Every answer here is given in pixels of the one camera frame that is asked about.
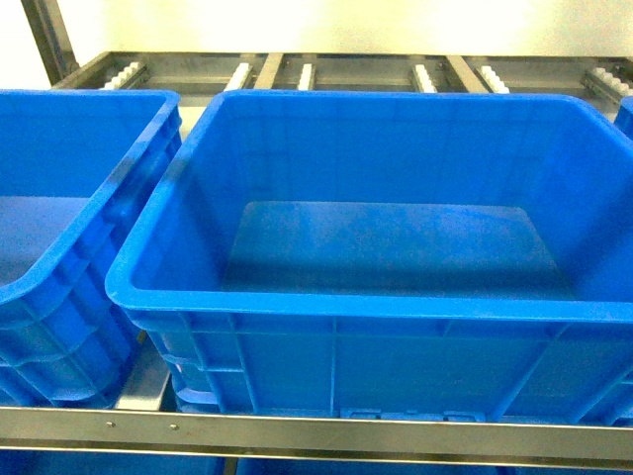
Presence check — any lower blue crate right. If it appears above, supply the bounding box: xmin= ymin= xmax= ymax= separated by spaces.
xmin=235 ymin=458 xmax=632 ymax=475

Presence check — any large blue crate centre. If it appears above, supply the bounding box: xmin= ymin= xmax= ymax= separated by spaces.
xmin=104 ymin=88 xmax=633 ymax=425

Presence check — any large blue crate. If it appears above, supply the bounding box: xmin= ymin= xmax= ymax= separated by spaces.
xmin=614 ymin=96 xmax=633 ymax=140
xmin=104 ymin=88 xmax=633 ymax=425
xmin=1 ymin=90 xmax=181 ymax=408

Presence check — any large blue crate right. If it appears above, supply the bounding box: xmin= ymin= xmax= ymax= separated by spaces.
xmin=614 ymin=96 xmax=633 ymax=140

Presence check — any lower blue crate left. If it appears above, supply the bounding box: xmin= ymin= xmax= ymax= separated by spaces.
xmin=1 ymin=450 xmax=225 ymax=475

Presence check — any steel roller rack frame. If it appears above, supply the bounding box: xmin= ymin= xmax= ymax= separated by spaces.
xmin=22 ymin=0 xmax=633 ymax=415

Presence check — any large blue crate left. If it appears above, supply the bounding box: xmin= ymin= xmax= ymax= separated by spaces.
xmin=1 ymin=90 xmax=181 ymax=408

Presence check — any steel rack front rail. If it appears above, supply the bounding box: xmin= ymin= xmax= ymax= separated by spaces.
xmin=1 ymin=407 xmax=632 ymax=470

